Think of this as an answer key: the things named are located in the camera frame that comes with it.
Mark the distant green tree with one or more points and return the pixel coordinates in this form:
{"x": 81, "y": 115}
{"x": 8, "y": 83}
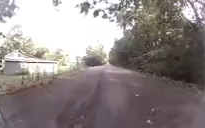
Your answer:
{"x": 95, "y": 56}

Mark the grey asphalt road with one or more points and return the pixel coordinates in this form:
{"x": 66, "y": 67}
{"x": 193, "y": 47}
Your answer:
{"x": 106, "y": 100}

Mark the row of trees and bushes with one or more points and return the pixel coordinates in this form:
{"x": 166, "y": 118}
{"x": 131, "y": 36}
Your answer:
{"x": 163, "y": 40}

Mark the trees behind building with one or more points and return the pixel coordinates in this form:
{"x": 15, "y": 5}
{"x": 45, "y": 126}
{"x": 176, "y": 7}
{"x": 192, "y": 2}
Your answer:
{"x": 30, "y": 46}

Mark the white building with grey roof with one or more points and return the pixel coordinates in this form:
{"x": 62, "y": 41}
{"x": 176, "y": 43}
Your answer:
{"x": 26, "y": 64}

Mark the leaf-strewn roadside verge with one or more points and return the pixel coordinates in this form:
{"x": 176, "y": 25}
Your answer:
{"x": 176, "y": 83}

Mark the grass verge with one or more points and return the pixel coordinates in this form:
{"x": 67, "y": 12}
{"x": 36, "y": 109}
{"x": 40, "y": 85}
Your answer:
{"x": 20, "y": 81}

